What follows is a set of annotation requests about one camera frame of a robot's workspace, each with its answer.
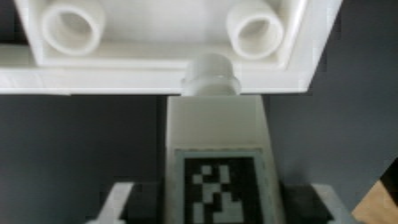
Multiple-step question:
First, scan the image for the white square table top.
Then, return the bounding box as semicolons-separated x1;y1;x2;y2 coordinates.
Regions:
0;0;343;95

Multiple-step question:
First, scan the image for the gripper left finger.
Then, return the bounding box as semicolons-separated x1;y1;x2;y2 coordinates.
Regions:
85;182;135;224

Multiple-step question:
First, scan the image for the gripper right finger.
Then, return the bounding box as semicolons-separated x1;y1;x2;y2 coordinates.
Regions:
312;184;359;224

